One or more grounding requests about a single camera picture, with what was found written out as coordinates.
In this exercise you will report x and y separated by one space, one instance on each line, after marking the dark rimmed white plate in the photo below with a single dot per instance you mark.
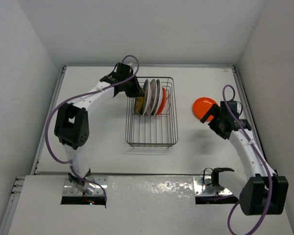
158 99

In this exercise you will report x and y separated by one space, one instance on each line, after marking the yellow patterned plate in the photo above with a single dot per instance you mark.
139 105

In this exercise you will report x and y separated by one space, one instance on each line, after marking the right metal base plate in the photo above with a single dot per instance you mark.
202 188

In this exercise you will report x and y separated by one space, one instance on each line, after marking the orange plate in rack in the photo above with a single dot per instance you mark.
163 101

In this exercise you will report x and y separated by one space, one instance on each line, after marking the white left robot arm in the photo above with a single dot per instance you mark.
72 122

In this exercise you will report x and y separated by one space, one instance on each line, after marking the orange plate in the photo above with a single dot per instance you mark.
201 106
163 101

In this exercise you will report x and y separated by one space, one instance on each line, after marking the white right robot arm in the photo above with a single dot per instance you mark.
262 189

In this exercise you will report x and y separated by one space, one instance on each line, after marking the teal rimmed plate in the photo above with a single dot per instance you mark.
147 97

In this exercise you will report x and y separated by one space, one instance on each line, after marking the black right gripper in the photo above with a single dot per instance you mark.
214 111

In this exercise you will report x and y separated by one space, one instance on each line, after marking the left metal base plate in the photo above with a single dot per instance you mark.
75 187

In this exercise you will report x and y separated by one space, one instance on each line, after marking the wire dish rack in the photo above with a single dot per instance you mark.
159 131

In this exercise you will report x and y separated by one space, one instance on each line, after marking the white floral plate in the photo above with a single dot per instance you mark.
153 95

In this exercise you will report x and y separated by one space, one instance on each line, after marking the metal base plate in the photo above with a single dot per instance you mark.
75 187
202 188

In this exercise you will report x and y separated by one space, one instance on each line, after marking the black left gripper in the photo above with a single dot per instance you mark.
136 91

